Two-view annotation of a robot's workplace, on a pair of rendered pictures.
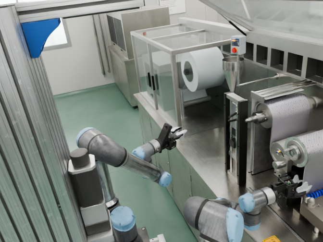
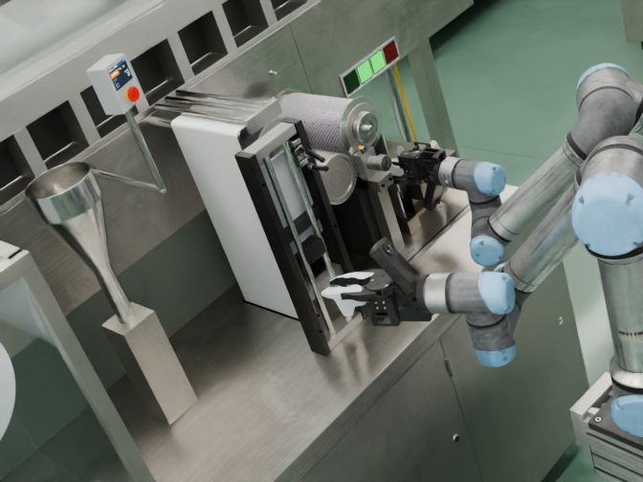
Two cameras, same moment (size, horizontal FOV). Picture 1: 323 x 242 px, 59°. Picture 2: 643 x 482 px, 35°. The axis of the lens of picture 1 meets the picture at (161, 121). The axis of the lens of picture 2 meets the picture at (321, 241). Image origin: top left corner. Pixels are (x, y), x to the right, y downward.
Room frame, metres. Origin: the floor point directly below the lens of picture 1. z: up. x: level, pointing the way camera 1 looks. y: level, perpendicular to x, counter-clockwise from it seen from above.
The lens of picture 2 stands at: (2.07, 1.41, 2.31)
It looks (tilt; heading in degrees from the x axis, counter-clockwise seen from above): 31 degrees down; 250
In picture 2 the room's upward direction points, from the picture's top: 20 degrees counter-clockwise
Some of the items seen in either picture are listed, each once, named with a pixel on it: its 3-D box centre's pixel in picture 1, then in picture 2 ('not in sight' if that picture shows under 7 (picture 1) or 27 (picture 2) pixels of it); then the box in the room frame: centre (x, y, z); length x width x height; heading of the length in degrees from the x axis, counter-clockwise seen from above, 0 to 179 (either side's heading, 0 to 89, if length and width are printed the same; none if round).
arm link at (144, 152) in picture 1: (143, 152); (481, 295); (1.34, 0.12, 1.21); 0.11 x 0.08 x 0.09; 127
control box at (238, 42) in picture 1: (237, 44); (118, 83); (1.66, -0.49, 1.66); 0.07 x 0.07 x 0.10; 32
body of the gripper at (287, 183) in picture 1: (282, 188); (426, 165); (1.03, -0.52, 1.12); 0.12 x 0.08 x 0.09; 106
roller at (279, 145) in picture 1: (297, 146); (302, 170); (1.27, -0.70, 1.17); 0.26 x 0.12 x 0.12; 106
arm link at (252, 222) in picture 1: (248, 216); (487, 216); (1.00, -0.35, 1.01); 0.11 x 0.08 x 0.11; 50
